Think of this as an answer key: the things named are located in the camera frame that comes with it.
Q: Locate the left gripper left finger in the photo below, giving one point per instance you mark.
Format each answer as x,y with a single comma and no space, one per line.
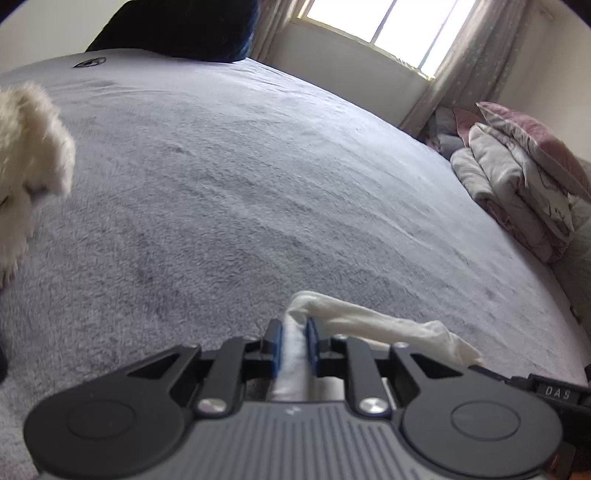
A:
223,373

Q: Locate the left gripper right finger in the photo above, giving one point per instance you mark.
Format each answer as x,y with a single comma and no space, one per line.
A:
351,360

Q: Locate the white garment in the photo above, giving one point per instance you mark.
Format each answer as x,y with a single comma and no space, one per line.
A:
295,382

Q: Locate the person in dark clothes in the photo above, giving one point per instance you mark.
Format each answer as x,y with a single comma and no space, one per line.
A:
203,30

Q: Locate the grey bed blanket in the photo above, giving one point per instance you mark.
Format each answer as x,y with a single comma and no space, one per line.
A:
205,195

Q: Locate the folded grey quilt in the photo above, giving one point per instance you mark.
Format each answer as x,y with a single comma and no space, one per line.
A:
505,181

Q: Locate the pink grey pillow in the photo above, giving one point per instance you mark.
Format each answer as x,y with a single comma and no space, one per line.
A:
547,150

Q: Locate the white plush toy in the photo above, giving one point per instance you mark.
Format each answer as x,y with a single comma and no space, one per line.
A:
37,157

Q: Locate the light curtain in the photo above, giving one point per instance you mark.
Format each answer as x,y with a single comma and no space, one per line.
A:
479,62

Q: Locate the window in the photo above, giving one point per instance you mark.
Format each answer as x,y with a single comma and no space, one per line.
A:
418,33

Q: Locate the black round logo patch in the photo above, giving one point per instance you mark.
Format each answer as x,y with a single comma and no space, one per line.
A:
91,62

